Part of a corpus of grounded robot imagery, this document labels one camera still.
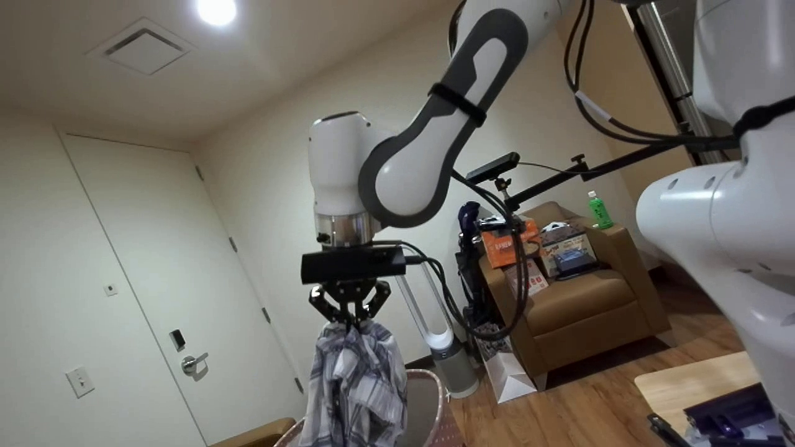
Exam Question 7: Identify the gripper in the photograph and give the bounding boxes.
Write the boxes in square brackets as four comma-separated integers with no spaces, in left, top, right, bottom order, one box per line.
[309,279,393,327]

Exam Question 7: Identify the plaid pajama pants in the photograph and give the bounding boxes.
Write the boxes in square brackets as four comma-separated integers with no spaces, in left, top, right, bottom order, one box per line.
[298,319,409,447]

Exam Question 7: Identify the round laundry bin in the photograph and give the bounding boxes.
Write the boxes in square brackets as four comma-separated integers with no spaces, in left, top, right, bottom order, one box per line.
[273,368,464,447]

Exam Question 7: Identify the white bladeless tower fan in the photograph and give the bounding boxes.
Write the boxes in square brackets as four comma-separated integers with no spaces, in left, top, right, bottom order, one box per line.
[394,257,481,399]

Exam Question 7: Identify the brown wooden furniture piece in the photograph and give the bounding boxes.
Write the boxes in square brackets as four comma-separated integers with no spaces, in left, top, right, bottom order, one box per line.
[207,417,298,447]

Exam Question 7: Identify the orange cardboard box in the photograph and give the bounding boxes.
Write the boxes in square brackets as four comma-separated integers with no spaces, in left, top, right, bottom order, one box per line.
[480,217,542,269]

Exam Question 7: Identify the white paper bag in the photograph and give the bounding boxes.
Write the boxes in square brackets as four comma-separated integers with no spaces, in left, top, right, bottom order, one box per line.
[475,322,538,405]

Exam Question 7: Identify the red and white packet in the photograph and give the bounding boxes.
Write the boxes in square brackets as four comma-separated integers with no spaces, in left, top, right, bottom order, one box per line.
[504,258,550,298]

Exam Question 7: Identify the white door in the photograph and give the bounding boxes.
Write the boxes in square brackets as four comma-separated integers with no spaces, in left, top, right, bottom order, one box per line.
[61,133,309,445]

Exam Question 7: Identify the grey cardboard box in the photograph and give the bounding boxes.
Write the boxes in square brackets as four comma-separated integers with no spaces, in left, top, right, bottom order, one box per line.
[538,222,599,279]

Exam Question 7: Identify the brown armchair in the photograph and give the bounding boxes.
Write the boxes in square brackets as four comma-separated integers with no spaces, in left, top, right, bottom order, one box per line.
[477,200,673,392]

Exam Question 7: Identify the green plastic bottle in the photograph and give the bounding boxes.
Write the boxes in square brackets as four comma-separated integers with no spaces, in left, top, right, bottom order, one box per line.
[587,190,615,230]

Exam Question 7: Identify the round ceiling light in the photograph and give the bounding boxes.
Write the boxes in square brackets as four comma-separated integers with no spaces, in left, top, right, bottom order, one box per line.
[195,0,239,27]

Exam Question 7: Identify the ceiling air vent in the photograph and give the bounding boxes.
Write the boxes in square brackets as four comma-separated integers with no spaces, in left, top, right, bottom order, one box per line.
[86,17,194,77]

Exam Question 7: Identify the dark purple clamp device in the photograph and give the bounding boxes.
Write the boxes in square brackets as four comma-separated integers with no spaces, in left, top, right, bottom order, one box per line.
[647,382,788,447]

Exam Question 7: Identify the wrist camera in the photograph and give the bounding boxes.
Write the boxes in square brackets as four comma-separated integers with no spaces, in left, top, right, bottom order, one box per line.
[301,245,408,286]

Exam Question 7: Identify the silver door handle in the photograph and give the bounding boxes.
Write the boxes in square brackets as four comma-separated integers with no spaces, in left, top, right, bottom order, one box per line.
[181,352,210,377]

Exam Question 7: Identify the white light switch plate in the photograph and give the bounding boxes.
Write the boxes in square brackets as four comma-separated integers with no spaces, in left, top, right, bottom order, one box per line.
[66,366,96,399]

